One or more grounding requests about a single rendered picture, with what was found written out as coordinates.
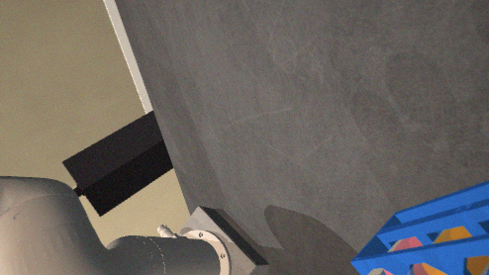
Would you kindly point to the blue tube rack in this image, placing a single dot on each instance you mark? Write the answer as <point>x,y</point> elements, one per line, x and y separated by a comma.
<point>425,221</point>

